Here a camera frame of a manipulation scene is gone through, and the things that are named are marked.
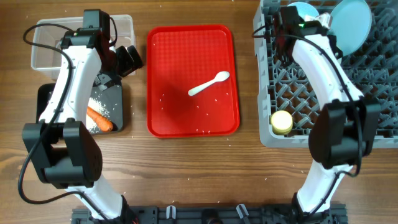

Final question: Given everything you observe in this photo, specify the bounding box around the orange carrot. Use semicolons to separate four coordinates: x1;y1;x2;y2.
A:
87;107;113;132

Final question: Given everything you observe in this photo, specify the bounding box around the light blue bowl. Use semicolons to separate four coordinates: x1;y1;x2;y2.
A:
288;2;320;19

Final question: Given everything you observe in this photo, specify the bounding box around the black waste tray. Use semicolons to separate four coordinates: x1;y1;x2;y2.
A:
36;83;124;133

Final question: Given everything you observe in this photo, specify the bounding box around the white plastic spoon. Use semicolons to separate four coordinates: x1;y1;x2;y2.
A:
188;71;230;96

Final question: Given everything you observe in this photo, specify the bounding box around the clear plastic bin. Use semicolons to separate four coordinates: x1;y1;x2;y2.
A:
30;14;136;81

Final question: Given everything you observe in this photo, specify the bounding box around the white rice pile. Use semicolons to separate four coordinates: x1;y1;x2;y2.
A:
46;90;119;134

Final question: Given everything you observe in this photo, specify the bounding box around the red serving tray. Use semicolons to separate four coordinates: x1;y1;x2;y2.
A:
146;24;240;138

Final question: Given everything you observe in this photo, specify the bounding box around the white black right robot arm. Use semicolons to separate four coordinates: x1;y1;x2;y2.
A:
272;6;381;223

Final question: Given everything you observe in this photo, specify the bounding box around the light blue plate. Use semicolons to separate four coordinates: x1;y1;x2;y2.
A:
330;0;372;56

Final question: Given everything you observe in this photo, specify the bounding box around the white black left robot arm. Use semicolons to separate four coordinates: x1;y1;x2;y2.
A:
22;9;143;223

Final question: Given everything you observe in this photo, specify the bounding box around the yellow cup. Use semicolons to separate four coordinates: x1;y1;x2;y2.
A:
270;110;293;135

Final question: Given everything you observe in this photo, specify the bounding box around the grey dishwasher rack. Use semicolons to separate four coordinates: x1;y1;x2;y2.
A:
253;1;397;148

